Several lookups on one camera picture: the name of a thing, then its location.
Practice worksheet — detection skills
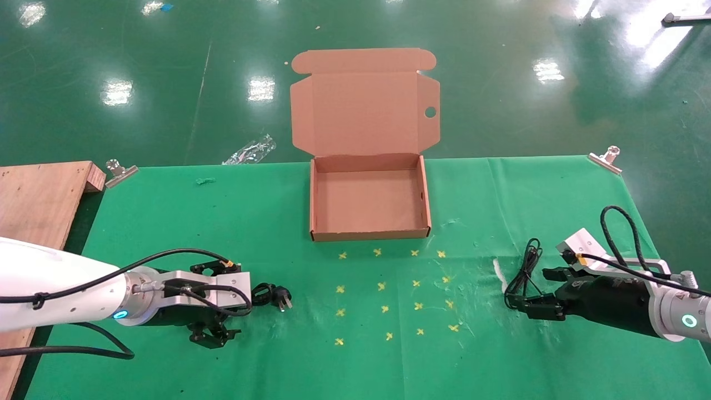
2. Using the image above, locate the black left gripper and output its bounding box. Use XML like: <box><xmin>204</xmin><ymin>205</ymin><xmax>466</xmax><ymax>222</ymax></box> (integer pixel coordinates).
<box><xmin>146</xmin><ymin>261</ymin><xmax>243</xmax><ymax>350</ymax></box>

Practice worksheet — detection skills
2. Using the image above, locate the black wired computer mouse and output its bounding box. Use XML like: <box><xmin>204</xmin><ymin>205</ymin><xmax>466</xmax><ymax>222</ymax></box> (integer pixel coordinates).
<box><xmin>503</xmin><ymin>238</ymin><xmax>544</xmax><ymax>311</ymax></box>

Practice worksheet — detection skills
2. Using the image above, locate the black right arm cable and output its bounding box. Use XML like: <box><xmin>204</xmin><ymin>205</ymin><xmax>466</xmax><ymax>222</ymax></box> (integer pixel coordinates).
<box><xmin>577</xmin><ymin>205</ymin><xmax>711</xmax><ymax>299</ymax></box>

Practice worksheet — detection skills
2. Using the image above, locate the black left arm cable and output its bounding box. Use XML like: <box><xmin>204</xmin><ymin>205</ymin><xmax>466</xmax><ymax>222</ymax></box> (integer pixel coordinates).
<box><xmin>0</xmin><ymin>248</ymin><xmax>254</xmax><ymax>360</ymax></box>

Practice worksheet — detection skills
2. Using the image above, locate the clear plastic wrapper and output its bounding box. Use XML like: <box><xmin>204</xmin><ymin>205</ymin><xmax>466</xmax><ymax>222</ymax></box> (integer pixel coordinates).
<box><xmin>222</xmin><ymin>134</ymin><xmax>277</xmax><ymax>166</ymax></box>

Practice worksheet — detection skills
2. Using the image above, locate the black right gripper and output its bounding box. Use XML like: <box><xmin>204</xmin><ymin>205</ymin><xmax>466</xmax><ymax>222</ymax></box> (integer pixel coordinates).
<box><xmin>513</xmin><ymin>267</ymin><xmax>662</xmax><ymax>337</ymax></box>

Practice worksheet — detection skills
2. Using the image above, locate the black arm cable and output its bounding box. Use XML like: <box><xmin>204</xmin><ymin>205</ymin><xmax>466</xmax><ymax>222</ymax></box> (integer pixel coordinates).
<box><xmin>577</xmin><ymin>205</ymin><xmax>711</xmax><ymax>299</ymax></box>
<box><xmin>0</xmin><ymin>248</ymin><xmax>254</xmax><ymax>360</ymax></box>

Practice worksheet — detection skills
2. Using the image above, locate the brown cardboard mailer box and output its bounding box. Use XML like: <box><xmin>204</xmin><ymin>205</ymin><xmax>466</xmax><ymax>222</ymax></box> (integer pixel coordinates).
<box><xmin>289</xmin><ymin>48</ymin><xmax>441</xmax><ymax>242</ymax></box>

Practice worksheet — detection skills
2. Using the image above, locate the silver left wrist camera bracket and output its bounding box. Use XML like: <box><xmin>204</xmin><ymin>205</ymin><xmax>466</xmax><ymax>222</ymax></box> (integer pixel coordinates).
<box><xmin>160</xmin><ymin>270</ymin><xmax>252</xmax><ymax>309</ymax></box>

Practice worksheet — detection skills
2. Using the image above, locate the grey metal floor fixture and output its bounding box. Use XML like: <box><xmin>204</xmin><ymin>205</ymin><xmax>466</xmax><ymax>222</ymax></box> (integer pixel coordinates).
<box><xmin>662</xmin><ymin>12</ymin><xmax>711</xmax><ymax>26</ymax></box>

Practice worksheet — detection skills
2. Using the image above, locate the silver binder clip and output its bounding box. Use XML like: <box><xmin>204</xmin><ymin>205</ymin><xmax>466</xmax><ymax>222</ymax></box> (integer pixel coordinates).
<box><xmin>588</xmin><ymin>146</ymin><xmax>623</xmax><ymax>176</ymax></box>
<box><xmin>105</xmin><ymin>159</ymin><xmax>138</xmax><ymax>189</ymax></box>

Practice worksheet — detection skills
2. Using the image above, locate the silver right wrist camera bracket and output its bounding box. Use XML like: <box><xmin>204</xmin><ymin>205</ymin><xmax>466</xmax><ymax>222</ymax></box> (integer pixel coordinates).
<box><xmin>556</xmin><ymin>227</ymin><xmax>671</xmax><ymax>279</ymax></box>

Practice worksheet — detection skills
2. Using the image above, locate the brown wooden board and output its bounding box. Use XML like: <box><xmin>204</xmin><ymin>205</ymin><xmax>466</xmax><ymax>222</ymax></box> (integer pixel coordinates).
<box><xmin>0</xmin><ymin>161</ymin><xmax>107</xmax><ymax>400</ymax></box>

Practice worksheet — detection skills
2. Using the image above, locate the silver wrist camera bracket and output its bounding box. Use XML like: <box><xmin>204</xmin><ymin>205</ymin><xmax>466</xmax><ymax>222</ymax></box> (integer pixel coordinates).
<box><xmin>556</xmin><ymin>227</ymin><xmax>671</xmax><ymax>279</ymax></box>
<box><xmin>160</xmin><ymin>270</ymin><xmax>252</xmax><ymax>309</ymax></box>

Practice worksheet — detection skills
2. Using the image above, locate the black data cable with plug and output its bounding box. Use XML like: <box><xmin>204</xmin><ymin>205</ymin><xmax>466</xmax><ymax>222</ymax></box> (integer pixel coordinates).
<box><xmin>250</xmin><ymin>283</ymin><xmax>294</xmax><ymax>312</ymax></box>

